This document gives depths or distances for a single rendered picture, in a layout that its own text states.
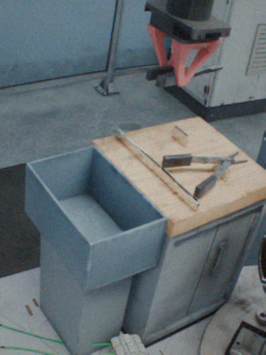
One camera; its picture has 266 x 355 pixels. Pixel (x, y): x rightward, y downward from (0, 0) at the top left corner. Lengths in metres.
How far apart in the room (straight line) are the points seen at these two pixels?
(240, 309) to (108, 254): 0.37
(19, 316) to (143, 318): 0.21
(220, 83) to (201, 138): 2.19
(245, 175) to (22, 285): 0.42
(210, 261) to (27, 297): 0.32
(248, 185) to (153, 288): 0.19
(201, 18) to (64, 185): 0.30
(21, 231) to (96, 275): 1.52
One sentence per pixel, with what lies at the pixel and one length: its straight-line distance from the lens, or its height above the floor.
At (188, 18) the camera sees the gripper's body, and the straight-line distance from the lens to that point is 0.64.
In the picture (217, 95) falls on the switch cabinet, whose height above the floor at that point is 0.19.
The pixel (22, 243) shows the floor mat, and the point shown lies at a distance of 2.09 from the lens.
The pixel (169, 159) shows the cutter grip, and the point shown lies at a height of 1.09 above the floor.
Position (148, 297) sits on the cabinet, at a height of 0.91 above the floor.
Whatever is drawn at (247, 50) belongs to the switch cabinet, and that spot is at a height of 0.47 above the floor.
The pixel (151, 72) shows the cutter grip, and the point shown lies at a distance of 0.68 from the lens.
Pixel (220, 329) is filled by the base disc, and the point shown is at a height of 0.80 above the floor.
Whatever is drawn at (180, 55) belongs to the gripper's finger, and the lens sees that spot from 0.64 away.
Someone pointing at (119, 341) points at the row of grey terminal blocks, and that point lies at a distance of 0.81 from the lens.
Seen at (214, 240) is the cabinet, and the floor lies 0.98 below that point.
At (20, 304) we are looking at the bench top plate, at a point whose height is 0.78.
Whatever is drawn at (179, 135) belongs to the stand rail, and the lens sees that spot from 0.78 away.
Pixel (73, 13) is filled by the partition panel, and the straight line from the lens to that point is 2.89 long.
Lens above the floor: 1.47
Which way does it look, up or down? 35 degrees down
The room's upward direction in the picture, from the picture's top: 10 degrees clockwise
